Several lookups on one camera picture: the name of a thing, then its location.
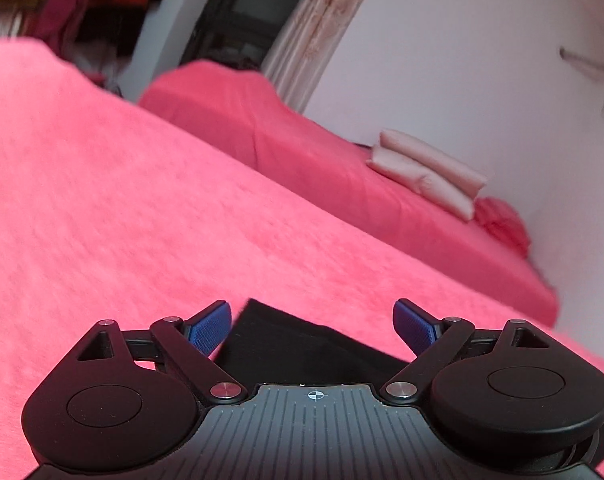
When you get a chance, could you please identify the black pants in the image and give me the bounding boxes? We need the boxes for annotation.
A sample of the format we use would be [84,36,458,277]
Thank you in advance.
[214,299,407,390]

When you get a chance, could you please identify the red ruffled pillow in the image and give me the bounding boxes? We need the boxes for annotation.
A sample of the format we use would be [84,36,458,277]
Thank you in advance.
[474,197,531,259]

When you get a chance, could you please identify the pink plush bed blanket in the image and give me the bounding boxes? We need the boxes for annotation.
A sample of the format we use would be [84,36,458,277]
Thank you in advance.
[0,40,602,479]

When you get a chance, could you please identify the upper folded pale pink quilt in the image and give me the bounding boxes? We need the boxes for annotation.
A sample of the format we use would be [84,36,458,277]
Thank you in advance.
[379,129,488,198]

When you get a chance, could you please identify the folded pale pink quilt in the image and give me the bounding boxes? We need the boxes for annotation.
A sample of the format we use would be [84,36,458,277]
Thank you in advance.
[366,145,474,222]
[379,129,488,198]

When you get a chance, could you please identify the lower folded pale pink quilt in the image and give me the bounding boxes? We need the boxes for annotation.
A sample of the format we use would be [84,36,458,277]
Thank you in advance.
[366,145,474,222]

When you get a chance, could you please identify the pink bed behind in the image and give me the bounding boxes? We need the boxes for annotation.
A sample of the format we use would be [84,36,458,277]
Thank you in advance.
[138,61,560,326]

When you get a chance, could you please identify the hanging red clothes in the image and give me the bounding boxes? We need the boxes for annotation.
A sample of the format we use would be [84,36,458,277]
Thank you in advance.
[29,0,161,60]

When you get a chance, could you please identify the dark doorway cabinet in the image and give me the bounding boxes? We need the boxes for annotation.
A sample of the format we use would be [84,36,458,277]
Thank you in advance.
[180,0,300,70]

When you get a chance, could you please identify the beige patterned curtain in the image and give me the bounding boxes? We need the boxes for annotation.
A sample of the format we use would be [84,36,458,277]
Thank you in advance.
[261,0,364,113]

